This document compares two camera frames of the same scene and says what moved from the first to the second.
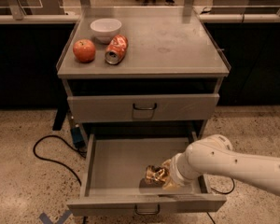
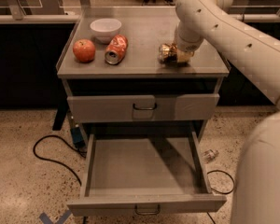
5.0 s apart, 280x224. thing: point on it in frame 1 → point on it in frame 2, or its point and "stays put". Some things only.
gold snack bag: [155, 175] → [167, 53]
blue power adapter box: [77, 137] stays put
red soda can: [116, 49] stays put
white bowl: [105, 29] stays put
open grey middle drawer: [114, 183] stays put
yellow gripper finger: [167, 163] → [174, 45]
